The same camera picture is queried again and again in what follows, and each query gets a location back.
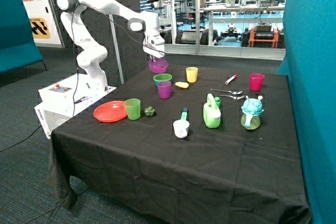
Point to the purple plastic cup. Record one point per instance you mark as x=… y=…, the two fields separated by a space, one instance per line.
x=164 y=89

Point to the black marker on base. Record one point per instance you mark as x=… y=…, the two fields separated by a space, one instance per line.
x=81 y=100

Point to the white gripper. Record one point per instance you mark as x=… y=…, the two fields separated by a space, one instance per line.
x=154 y=46

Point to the purple plastic bowl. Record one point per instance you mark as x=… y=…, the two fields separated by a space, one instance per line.
x=159 y=66

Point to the white measuring scoop green handle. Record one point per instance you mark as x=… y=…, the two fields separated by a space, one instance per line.
x=181 y=126

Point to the teal partition panel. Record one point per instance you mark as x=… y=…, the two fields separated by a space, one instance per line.
x=309 y=63

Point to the red plastic plate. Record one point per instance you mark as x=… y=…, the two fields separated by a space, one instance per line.
x=112 y=111

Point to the black tablecloth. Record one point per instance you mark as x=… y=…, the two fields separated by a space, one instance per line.
x=223 y=175

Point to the green toy watering can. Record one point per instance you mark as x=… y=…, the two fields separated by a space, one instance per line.
x=211 y=112

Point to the green plastic bowl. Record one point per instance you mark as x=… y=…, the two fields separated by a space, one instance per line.
x=162 y=77

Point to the upper metal spoon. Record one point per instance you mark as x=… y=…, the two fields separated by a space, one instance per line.
x=229 y=91

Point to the green plastic cup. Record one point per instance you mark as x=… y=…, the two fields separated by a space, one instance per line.
x=133 y=108

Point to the green toy pepper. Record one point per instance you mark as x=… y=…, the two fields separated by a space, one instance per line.
x=150 y=111

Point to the metal spoon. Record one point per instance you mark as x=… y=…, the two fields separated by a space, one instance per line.
x=230 y=96
x=229 y=91

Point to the lower metal spoon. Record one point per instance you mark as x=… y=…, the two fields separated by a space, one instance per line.
x=230 y=96

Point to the yellow black sign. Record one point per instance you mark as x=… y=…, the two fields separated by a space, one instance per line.
x=40 y=28

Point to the yellow toy lemon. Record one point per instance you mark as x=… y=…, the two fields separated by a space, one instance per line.
x=182 y=85

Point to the teal sofa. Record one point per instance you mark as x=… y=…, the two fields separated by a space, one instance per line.
x=18 y=48

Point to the yellow plastic cup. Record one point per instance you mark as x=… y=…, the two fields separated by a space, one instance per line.
x=191 y=74

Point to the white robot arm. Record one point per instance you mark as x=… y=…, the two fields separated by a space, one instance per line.
x=146 y=23

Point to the turtle sippy cup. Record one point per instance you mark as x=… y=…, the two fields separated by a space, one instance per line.
x=251 y=109

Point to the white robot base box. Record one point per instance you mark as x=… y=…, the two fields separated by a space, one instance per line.
x=57 y=100

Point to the pink plastic cup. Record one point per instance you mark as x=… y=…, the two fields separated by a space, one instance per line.
x=256 y=81

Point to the red white marker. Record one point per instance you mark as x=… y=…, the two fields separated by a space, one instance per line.
x=228 y=81

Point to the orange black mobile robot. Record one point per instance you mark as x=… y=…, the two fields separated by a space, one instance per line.
x=263 y=36

